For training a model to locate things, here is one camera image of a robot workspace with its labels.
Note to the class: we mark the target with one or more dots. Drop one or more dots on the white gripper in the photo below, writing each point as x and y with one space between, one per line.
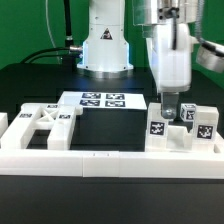
169 54

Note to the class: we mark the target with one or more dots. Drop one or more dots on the white chair seat part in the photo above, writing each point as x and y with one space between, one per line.
178 139

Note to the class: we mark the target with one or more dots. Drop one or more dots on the white chair back part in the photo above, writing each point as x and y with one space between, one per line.
58 119

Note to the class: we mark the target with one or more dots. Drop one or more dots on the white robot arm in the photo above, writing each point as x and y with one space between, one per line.
105 51

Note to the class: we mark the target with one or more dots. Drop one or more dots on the white tagged cube right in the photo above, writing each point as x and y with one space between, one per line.
187 112

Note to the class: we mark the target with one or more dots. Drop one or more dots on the white block at left edge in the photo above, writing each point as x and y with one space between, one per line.
3 123

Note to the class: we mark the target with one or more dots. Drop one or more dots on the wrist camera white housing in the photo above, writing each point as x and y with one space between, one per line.
210 60

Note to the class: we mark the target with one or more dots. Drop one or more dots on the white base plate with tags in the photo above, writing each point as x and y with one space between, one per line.
103 100

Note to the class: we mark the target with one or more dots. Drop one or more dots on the white U-shaped fence frame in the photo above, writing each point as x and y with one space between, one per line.
114 164

